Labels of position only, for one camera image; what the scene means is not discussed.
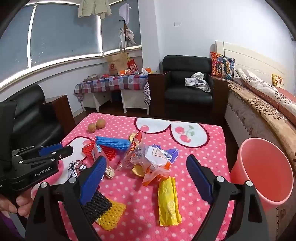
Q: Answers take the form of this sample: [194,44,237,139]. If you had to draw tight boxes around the red foam fruit net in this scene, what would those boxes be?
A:
[81,139,117,161]

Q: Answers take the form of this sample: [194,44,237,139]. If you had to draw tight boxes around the crumpled white clothes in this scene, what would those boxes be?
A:
[184,72,212,93]

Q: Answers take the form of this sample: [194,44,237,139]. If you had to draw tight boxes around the bed with floral quilt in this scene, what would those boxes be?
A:
[228,80,296,169]

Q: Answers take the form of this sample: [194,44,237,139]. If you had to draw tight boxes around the cream knitted cardigan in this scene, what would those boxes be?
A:
[77,0,112,19]

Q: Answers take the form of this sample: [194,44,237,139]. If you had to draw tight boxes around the yellow foam fruit net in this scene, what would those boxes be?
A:
[96,200,127,231]

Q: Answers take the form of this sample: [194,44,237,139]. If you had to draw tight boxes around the orange plastic bag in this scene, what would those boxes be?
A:
[142,162,171,187]

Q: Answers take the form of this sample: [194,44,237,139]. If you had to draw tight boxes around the wooden coat rack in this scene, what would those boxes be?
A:
[119,20,130,55]

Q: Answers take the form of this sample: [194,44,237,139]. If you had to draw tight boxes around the clear printed snack bag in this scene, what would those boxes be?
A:
[117,132,148,171]

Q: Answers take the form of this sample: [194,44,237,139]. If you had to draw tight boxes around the black foam fruit net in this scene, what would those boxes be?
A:
[82,190,113,224]

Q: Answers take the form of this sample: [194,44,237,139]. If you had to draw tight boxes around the white snack packet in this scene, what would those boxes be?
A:
[141,145,170,173]

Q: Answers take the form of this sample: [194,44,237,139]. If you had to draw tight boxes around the red gift bag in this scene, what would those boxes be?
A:
[127,59,138,72]

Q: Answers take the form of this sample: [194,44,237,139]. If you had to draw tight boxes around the pink polka dot blanket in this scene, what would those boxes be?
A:
[31,112,234,241]

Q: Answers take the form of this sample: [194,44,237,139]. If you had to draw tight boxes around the white hanging garment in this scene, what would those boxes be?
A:
[119,29,136,50]

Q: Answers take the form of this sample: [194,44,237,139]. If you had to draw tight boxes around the checkered cloth side table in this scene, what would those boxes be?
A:
[74,75,152,106]

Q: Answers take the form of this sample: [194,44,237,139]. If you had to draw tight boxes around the blue foam fruit net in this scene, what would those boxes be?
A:
[95,136,131,151]

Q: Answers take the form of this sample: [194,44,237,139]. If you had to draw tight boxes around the brown paper bag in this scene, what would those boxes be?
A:
[106,54,129,76]

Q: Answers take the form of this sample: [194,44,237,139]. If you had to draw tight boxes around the floral quilt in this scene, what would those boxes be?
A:
[235,68,296,117]

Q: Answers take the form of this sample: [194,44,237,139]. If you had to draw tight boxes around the small blue white wrapper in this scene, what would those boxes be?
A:
[92,143,109,163]

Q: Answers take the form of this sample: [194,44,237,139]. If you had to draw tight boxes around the white bed headboard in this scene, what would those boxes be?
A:
[215,40,289,80]

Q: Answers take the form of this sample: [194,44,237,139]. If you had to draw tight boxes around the person's left hand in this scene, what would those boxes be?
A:
[0,190,33,217]

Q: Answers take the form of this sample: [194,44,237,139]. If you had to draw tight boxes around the white side cabinet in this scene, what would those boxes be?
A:
[121,89,149,114]
[81,91,112,112]

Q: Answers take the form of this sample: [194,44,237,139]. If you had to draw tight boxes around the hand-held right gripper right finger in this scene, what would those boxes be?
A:
[186,155,270,241]

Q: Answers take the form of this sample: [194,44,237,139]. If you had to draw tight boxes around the curved bay window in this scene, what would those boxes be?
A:
[0,0,142,90]

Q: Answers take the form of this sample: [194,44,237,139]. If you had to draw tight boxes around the yellow plastic bag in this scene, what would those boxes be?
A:
[158,176,182,226]

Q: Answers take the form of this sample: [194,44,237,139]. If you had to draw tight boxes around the pink plastic bucket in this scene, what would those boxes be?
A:
[230,138,294,212]

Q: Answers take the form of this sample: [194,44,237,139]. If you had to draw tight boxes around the yellow printed pillow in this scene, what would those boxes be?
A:
[272,74,285,88]

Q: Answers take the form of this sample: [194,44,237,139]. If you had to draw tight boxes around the black white striped wrapper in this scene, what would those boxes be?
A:
[68,161,87,179]

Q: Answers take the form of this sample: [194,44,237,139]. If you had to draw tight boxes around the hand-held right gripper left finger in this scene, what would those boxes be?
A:
[24,156,107,241]

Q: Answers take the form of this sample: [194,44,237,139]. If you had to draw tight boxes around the colourful printed pillow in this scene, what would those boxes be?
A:
[210,51,235,81]

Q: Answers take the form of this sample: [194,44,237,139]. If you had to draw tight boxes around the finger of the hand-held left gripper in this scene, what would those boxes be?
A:
[20,146,74,165]
[13,143,63,160]

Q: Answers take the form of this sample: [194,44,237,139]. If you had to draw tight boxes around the pale hanging cloth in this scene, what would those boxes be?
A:
[119,3,132,25]

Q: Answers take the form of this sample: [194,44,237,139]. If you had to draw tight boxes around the person's left forearm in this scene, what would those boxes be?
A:
[0,210,23,241]

